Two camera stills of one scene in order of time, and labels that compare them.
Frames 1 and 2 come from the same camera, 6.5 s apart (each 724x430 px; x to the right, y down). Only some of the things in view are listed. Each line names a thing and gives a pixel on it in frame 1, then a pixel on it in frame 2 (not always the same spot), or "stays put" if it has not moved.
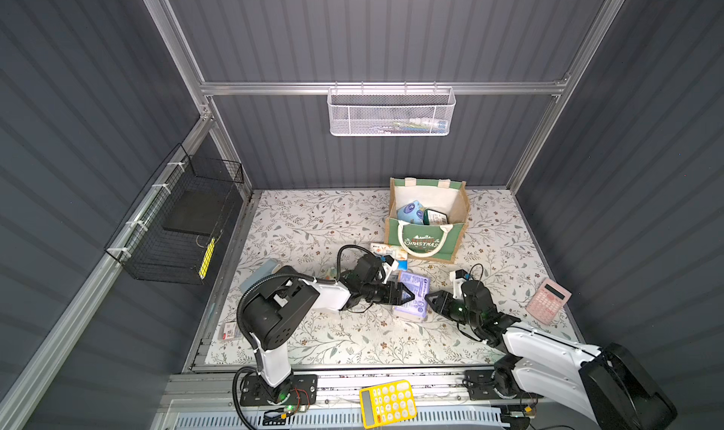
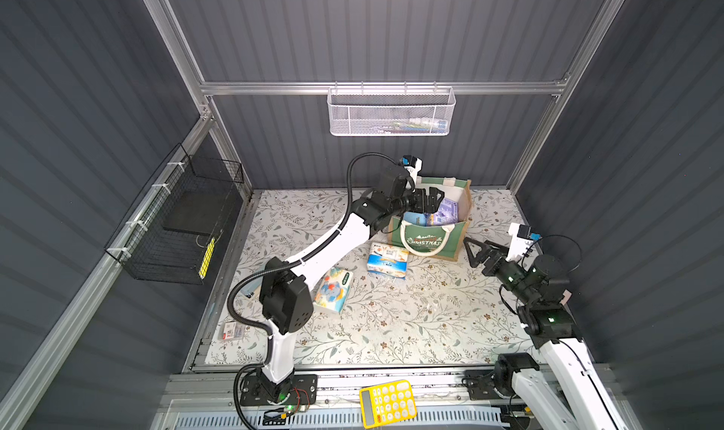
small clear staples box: x=231 y=331 stays put
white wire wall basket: x=391 y=111 stays put
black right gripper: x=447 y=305 -> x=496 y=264
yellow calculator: x=387 y=404 stays put
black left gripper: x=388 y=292 -> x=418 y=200
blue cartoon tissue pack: x=412 y=212 stays put
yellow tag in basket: x=206 y=258 stays put
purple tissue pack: x=419 y=286 -> x=447 y=212
